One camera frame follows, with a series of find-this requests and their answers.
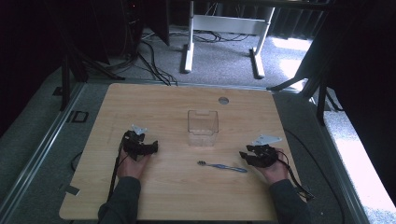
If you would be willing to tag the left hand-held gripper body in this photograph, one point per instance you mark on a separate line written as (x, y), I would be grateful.
(134, 146)

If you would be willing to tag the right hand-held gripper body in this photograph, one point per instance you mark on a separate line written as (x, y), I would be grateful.
(264, 155)

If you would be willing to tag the blue toothbrush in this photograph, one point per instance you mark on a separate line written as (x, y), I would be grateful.
(229, 168)

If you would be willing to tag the clear plastic container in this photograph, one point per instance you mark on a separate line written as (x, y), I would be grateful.
(202, 127)

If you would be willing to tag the person's right hand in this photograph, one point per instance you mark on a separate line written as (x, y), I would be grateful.
(275, 173)

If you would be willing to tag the person's left hand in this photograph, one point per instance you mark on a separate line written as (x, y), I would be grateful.
(130, 168)

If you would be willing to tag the grey table grommet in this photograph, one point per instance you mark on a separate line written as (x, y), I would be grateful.
(223, 100)

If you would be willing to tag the black tape strip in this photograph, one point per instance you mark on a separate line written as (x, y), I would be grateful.
(72, 190)

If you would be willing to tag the black metal stand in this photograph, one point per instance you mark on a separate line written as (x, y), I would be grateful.
(320, 99)
(65, 84)

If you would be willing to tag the dark computer tower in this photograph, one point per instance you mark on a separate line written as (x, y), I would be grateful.
(134, 28)

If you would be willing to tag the black floor bracket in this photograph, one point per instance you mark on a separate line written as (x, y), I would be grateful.
(77, 116)

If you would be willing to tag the grey metal floor rail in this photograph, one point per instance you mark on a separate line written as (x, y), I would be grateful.
(37, 155)

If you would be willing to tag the white desk frame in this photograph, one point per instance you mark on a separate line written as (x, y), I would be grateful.
(227, 25)

